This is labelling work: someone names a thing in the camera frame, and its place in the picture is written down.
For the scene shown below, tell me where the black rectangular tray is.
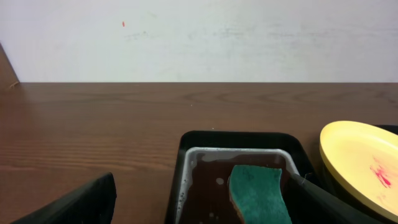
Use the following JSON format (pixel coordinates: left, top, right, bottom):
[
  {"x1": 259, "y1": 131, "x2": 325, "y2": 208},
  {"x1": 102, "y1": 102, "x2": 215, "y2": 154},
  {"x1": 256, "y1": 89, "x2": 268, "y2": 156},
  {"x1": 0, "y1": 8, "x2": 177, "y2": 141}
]
[{"x1": 164, "y1": 131, "x2": 323, "y2": 223}]

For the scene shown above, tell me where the brown cardboard box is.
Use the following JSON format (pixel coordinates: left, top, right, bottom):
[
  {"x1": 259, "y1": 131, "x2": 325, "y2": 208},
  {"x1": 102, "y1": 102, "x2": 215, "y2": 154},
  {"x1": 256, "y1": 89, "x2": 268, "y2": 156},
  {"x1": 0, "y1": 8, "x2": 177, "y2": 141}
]
[{"x1": 0, "y1": 45, "x2": 19, "y2": 91}]

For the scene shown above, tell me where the metal water tray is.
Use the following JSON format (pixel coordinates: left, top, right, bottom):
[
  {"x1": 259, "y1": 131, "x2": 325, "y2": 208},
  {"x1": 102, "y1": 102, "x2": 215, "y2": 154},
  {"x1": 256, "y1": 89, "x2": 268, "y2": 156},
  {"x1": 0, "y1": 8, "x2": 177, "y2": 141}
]
[{"x1": 174, "y1": 147, "x2": 299, "y2": 223}]

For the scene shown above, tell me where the yellow plate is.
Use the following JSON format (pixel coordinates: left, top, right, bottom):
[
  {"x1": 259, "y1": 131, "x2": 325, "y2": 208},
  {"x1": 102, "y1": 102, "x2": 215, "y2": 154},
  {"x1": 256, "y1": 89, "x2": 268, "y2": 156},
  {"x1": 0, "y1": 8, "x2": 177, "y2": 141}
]
[{"x1": 319, "y1": 120, "x2": 398, "y2": 222}]

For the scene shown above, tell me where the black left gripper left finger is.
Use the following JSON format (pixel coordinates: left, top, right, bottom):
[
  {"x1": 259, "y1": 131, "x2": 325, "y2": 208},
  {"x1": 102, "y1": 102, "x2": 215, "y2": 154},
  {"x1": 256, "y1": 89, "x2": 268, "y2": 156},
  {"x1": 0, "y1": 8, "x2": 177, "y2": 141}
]
[{"x1": 13, "y1": 172, "x2": 117, "y2": 224}]

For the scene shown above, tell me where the green scrub sponge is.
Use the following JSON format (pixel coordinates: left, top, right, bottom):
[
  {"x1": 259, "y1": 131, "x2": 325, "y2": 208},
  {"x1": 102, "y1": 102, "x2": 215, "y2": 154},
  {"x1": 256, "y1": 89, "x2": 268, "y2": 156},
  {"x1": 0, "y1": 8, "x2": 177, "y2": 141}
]
[{"x1": 228, "y1": 165, "x2": 292, "y2": 224}]

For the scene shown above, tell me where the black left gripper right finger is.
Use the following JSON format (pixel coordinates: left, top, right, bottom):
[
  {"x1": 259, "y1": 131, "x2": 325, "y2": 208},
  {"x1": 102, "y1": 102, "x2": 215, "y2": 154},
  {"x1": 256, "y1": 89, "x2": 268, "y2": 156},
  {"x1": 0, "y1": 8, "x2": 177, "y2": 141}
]
[{"x1": 287, "y1": 174, "x2": 381, "y2": 224}]

